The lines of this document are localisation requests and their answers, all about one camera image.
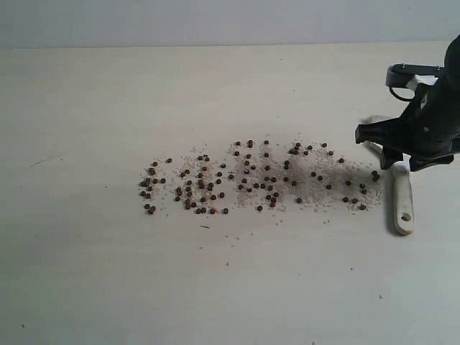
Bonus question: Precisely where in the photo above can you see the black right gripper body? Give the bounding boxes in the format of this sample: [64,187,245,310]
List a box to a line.
[393,77,460,157]

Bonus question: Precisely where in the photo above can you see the white bristle wooden paint brush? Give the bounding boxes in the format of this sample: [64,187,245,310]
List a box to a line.
[359,114,415,236]

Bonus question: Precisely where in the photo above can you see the scattered brown round pellets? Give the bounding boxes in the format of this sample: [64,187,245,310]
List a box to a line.
[139,139,381,216]

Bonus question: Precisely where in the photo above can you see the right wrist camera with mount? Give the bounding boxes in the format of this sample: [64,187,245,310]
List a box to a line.
[385,63,444,102]

